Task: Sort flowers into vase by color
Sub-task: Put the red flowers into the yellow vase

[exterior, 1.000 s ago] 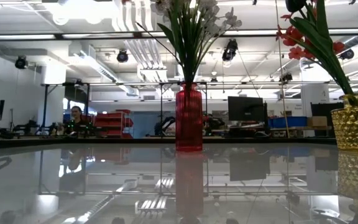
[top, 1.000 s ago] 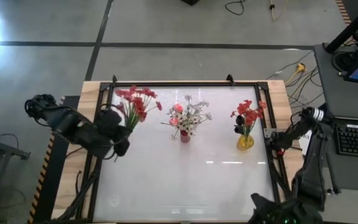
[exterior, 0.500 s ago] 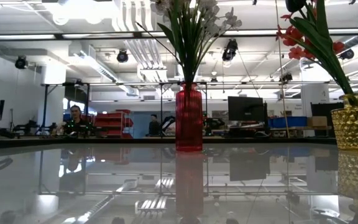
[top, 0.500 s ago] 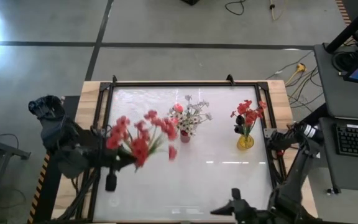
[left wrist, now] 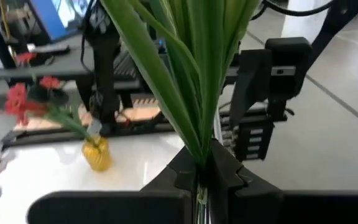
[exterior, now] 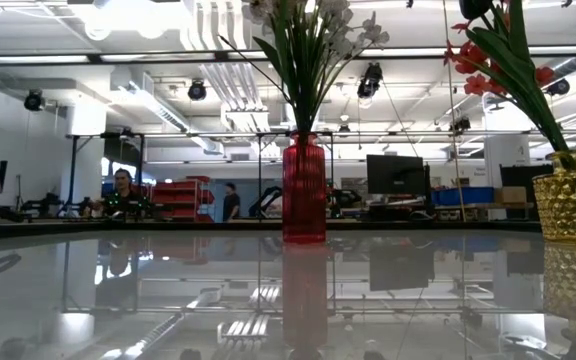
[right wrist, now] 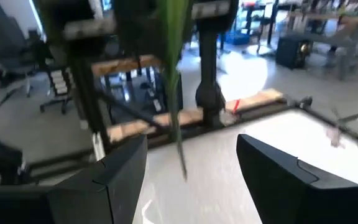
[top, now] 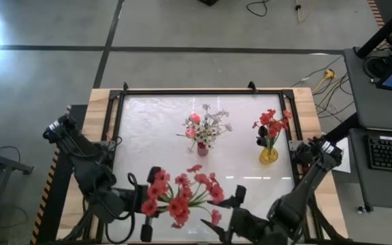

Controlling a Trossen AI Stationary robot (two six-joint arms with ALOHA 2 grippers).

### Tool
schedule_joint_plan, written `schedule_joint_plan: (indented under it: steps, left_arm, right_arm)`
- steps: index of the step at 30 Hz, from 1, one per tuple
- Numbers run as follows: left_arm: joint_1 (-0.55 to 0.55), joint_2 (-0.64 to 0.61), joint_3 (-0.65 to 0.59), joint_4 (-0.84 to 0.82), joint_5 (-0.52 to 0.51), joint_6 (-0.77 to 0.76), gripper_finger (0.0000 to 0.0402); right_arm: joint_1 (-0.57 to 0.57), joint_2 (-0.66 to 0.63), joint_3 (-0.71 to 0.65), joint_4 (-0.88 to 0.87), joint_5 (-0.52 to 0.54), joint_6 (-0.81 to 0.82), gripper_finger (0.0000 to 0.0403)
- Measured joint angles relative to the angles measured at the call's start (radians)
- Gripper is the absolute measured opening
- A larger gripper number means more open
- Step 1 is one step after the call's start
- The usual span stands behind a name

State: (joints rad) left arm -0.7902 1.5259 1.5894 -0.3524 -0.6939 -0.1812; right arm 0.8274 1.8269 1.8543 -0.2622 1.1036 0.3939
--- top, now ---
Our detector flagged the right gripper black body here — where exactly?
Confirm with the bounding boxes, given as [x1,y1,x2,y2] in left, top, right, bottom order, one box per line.
[227,206,279,245]

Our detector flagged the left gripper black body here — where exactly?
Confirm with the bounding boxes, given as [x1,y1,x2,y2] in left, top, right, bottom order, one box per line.
[112,183,150,219]

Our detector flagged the red artificial flower bunch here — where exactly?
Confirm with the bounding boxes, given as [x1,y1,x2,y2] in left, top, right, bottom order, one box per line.
[251,108,293,151]
[140,164,226,230]

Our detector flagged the yellow glass vase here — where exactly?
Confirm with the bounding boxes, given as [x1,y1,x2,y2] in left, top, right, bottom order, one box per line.
[259,146,280,165]

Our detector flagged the red glass vase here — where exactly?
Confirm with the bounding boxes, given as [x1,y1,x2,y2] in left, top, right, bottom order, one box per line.
[196,142,210,158]

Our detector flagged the glossy white table sheet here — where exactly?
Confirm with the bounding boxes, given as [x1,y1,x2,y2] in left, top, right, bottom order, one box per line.
[109,94,297,243]

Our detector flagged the black beam hazard tape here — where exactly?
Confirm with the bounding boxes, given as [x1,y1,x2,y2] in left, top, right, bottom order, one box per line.
[29,103,88,245]

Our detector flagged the white paper sheet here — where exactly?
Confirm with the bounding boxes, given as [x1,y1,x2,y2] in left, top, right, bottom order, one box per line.
[335,137,352,174]

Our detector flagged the black diagonal support bar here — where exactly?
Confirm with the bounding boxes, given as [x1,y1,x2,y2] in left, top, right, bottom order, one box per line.
[320,113,359,144]

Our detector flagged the grey desk with keyboard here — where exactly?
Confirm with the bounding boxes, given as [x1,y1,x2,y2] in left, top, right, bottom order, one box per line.
[348,128,392,210]

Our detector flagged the grey desk with monitor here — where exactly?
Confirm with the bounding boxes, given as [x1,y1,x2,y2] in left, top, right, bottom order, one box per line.
[344,46,392,133]

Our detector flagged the black computer keyboard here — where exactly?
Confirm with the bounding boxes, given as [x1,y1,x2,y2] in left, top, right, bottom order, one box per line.
[364,135,392,175]

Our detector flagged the black diagonal stand pole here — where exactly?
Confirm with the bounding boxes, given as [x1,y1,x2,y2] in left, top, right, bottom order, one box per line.
[356,0,392,59]

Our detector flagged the orange black striped strip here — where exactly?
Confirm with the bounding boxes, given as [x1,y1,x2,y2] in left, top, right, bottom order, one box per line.
[367,0,387,29]

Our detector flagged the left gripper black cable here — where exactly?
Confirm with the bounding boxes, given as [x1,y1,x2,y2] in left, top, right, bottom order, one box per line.
[105,172,140,245]

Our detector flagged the black metal table frame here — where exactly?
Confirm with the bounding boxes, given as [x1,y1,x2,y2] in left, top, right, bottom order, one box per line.
[93,81,319,244]

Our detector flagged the loose floor cable bundle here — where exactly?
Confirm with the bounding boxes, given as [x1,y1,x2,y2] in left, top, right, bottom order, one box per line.
[290,55,356,119]

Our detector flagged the yellow plug and cable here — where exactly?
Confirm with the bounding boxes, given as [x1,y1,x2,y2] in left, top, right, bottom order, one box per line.
[311,68,336,95]

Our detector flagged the black floor cable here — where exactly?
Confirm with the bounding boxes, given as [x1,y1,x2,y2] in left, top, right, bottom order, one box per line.
[246,0,269,18]

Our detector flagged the coiled black cable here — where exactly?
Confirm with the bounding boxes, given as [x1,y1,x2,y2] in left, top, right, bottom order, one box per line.
[363,55,392,82]

